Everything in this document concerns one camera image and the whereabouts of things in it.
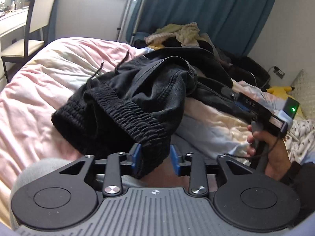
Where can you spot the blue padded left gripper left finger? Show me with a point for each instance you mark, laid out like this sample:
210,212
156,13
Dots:
134,157

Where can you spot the person's right hand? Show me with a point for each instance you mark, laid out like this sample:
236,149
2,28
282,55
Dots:
279,162

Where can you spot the black sleeved right forearm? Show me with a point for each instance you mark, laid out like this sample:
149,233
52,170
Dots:
301,179

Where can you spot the wall power socket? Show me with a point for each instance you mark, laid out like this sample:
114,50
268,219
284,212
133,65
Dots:
277,71

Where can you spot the pink yellow bed duvet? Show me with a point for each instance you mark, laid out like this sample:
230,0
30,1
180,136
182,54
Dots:
51,77

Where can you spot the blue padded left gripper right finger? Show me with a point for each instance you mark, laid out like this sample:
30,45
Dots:
177,160

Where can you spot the white desk with drawers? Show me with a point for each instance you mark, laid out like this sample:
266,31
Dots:
9,23

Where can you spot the white patterned pillow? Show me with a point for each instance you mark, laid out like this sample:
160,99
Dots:
299,140

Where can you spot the beige quilted headboard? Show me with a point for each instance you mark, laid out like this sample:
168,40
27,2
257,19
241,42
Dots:
304,87

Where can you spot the yellow plush toy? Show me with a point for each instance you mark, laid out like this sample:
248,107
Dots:
282,92

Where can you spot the black denim pants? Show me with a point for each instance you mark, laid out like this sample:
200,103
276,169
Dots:
142,101

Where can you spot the black bag by wall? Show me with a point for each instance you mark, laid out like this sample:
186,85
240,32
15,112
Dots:
244,68

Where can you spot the cream black frame chair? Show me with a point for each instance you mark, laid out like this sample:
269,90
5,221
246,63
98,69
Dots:
38,17

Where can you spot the green beige fluffy blanket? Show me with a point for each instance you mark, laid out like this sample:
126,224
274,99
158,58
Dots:
183,33

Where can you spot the teal window curtain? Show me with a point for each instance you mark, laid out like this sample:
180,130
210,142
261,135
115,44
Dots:
232,25

